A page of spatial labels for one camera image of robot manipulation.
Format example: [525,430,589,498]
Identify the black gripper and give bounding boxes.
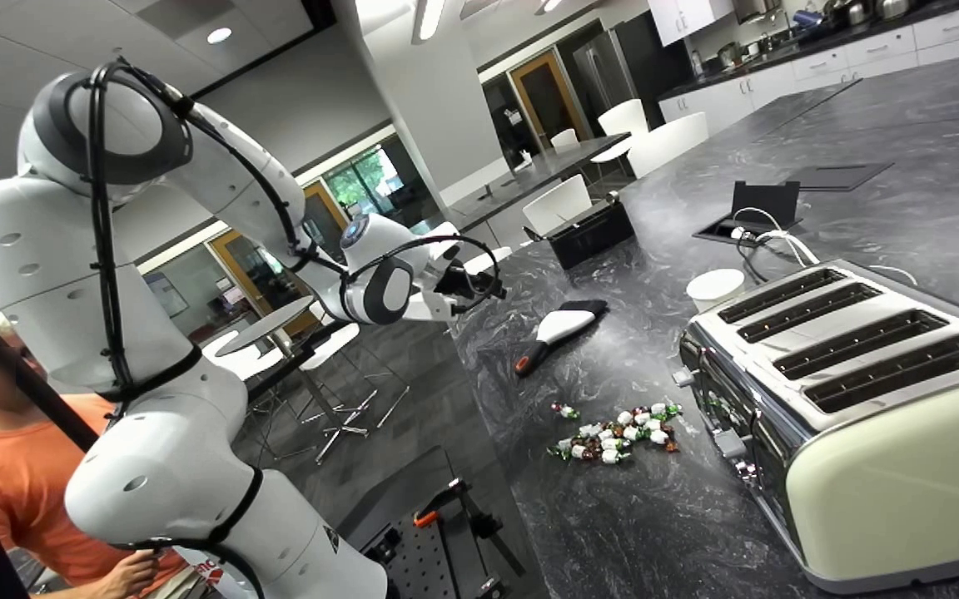
[428,259,510,308]

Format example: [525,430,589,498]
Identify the white chair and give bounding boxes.
[592,95,653,142]
[520,171,597,240]
[297,320,361,377]

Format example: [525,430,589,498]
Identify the long dark table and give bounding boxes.
[432,129,632,241]

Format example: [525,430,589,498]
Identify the metal star table base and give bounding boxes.
[308,379,415,468]

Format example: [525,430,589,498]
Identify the wooden door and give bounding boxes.
[507,45,592,147]

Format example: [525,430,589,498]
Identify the white paper cup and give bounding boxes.
[682,267,748,316]

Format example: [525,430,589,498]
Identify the white round table top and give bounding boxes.
[205,292,324,358]

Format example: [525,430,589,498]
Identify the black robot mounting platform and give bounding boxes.
[334,442,548,599]

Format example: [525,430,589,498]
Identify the open black table outlet box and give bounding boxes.
[693,176,804,241]

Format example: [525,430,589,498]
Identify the closed black outlet cover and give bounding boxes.
[783,159,899,194]

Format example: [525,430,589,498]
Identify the cream four-slot toaster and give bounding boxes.
[677,256,959,592]

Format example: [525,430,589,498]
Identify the white kitchen counter cabinets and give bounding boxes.
[654,0,959,125]

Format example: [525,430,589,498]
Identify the steel pot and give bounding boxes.
[831,0,877,34]

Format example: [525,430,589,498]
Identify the black diagonal pole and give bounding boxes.
[0,290,102,455]

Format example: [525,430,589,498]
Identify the person in orange shirt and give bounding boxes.
[0,320,188,599]

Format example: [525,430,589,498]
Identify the black clamp with orange handle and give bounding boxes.
[408,474,525,579]

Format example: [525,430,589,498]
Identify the white toaster power cord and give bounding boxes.
[724,203,923,285]

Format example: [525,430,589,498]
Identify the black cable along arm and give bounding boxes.
[81,59,510,392]

